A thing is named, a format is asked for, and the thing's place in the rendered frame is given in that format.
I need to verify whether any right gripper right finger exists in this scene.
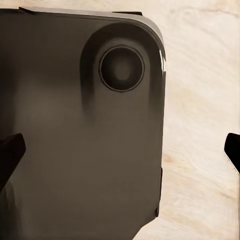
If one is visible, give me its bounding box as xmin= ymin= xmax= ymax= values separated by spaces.
xmin=224 ymin=133 xmax=240 ymax=173

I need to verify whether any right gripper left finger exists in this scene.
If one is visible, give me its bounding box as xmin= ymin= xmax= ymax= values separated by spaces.
xmin=0 ymin=133 xmax=26 ymax=193

